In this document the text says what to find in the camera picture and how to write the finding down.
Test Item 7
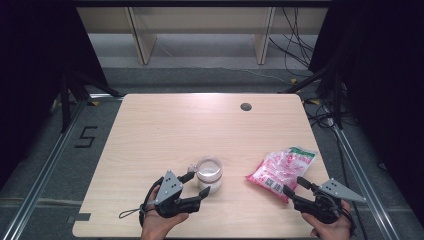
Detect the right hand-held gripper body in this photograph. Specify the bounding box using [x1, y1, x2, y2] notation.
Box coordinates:
[292, 178, 368, 225]

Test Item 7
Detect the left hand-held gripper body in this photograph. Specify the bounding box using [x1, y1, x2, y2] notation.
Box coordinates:
[153, 169, 203, 219]

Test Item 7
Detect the clear glass jar with lid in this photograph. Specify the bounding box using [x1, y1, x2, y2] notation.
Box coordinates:
[187, 155, 224, 194]

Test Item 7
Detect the pink and white plastic bag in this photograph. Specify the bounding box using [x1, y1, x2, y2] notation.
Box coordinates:
[245, 145, 317, 204]

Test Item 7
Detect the person's right hand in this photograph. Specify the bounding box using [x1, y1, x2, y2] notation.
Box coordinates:
[301, 199, 353, 240]

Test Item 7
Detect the person's left hand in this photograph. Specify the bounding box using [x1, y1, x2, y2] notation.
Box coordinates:
[140, 189, 190, 240]

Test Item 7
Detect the black metal stand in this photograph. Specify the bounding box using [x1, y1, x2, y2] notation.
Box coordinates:
[279, 64, 344, 129]
[59, 69, 123, 134]

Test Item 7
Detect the black tape strip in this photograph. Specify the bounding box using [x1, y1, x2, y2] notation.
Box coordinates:
[66, 212, 92, 224]

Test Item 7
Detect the black curtain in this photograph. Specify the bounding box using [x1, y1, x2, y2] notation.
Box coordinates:
[309, 0, 424, 228]
[0, 0, 109, 191]

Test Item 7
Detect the beige wooden shelf unit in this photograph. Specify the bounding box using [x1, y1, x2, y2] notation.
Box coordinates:
[77, 6, 329, 66]

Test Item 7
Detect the left hand-held gripper black cable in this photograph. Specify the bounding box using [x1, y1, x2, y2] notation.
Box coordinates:
[138, 176, 165, 228]

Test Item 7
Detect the hand-held gripper black cable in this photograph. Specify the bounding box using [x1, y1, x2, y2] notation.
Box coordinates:
[339, 206, 357, 234]
[138, 176, 165, 228]

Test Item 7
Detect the right hand-held gripper black cable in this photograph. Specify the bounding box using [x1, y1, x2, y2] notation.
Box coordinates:
[339, 206, 357, 234]

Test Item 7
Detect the thin black lanyard loop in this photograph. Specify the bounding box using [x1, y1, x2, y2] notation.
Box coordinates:
[118, 207, 148, 220]

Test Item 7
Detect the aluminium floor rail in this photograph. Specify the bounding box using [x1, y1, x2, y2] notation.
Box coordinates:
[331, 124, 401, 240]
[1, 99, 86, 240]

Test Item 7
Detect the tangled black floor cable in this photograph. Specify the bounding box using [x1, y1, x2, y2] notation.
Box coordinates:
[304, 99, 338, 129]

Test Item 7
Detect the thin white floor cable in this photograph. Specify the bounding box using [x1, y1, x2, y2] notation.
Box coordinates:
[156, 41, 291, 84]

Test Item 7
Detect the bundle of black cables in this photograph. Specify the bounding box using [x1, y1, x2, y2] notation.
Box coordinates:
[269, 6, 321, 68]

